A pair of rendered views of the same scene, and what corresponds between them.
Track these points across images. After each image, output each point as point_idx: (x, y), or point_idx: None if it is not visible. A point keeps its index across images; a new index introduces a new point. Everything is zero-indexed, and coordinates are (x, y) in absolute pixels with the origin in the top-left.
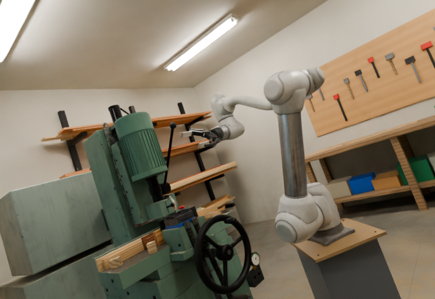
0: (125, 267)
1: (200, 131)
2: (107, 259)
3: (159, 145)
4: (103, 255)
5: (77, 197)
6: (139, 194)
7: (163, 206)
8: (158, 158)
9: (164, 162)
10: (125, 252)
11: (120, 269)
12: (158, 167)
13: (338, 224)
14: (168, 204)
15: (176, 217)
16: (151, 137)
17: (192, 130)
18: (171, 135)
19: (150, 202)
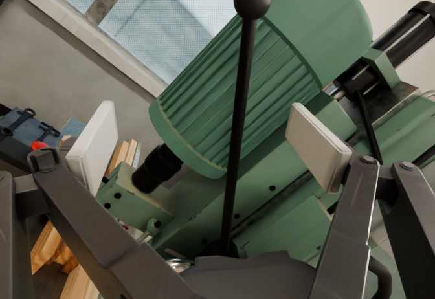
0: (74, 125)
1: (428, 274)
2: (122, 143)
3: (221, 76)
4: (136, 147)
5: (384, 260)
6: (196, 172)
7: (112, 172)
8: (177, 88)
9: (171, 112)
10: (116, 158)
11: (81, 127)
12: (156, 98)
13: None
14: (108, 183)
15: (16, 107)
16: (229, 33)
17: (376, 170)
18: (239, 57)
19: (177, 203)
